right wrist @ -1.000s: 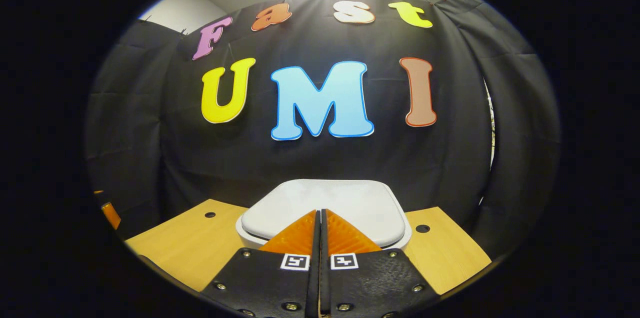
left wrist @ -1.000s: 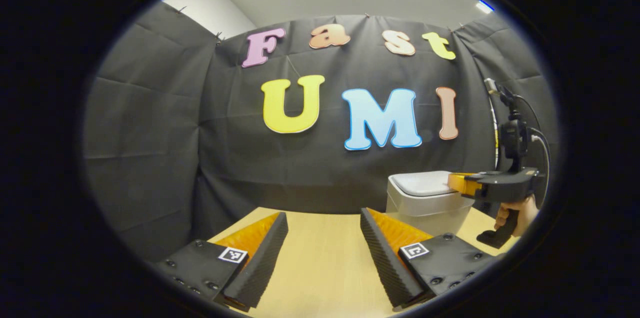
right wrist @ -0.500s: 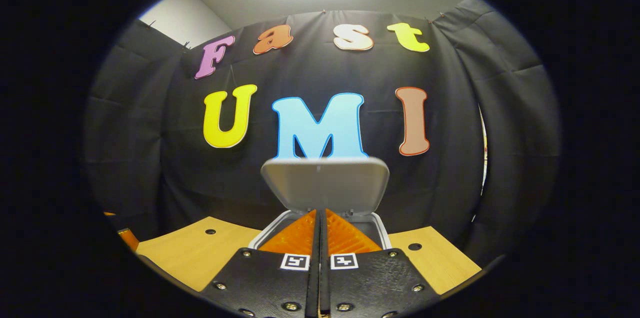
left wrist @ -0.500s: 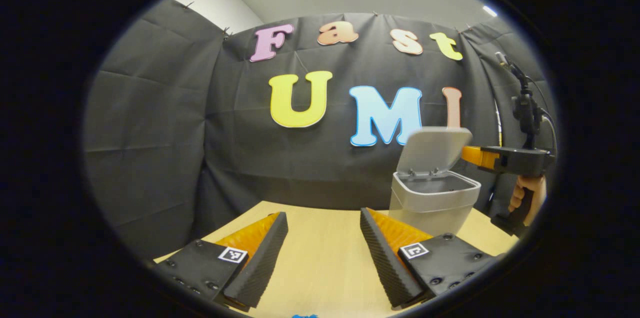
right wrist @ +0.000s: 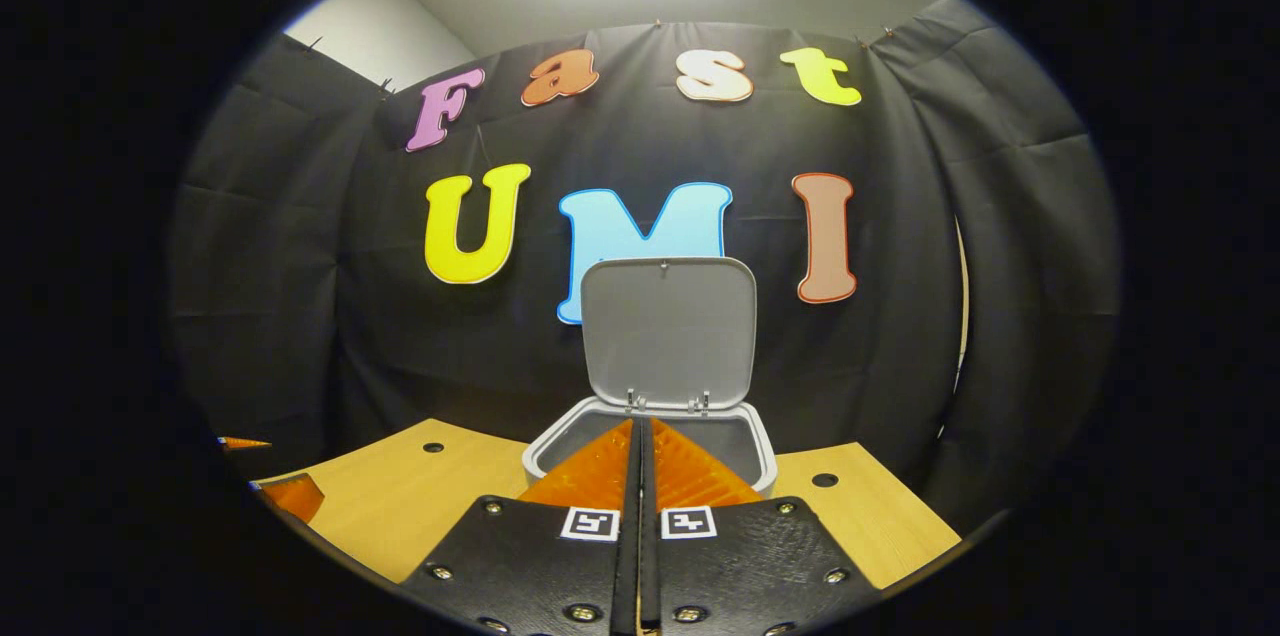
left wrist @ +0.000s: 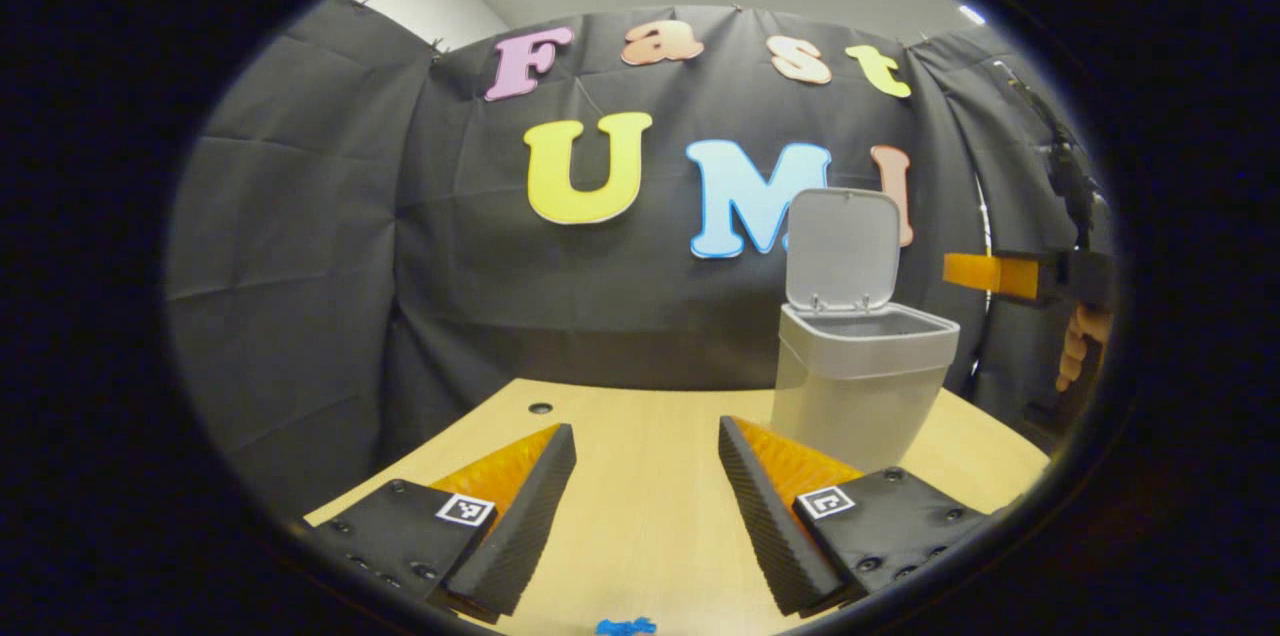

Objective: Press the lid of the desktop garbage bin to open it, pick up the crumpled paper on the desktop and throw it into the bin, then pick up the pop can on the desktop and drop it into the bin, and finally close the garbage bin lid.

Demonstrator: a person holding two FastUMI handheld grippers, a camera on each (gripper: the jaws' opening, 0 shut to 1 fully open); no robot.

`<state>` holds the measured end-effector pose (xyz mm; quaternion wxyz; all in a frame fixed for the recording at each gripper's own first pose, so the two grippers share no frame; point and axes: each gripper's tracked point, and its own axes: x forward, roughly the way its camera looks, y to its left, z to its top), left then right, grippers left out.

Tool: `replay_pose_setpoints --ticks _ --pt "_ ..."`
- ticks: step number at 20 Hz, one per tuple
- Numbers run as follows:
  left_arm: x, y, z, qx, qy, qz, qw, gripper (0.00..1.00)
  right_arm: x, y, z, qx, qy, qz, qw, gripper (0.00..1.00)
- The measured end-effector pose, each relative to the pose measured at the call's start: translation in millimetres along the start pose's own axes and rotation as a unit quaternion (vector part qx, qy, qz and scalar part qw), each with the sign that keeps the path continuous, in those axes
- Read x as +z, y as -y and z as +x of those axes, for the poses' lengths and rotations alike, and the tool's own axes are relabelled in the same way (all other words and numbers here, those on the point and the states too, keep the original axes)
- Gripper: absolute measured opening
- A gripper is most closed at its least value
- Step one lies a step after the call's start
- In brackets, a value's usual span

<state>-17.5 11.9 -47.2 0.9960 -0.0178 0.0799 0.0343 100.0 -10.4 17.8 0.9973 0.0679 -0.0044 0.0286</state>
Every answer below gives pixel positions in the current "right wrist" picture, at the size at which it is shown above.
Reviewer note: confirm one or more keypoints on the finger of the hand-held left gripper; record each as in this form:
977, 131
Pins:
243, 442
292, 496

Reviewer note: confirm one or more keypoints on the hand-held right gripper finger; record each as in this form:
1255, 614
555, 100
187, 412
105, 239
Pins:
650, 576
627, 576

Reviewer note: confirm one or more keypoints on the white desktop garbage bin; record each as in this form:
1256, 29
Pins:
670, 336

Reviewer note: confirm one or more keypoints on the wooden desktop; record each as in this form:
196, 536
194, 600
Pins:
400, 496

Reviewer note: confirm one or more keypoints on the black backdrop cloth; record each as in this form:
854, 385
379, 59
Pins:
300, 266

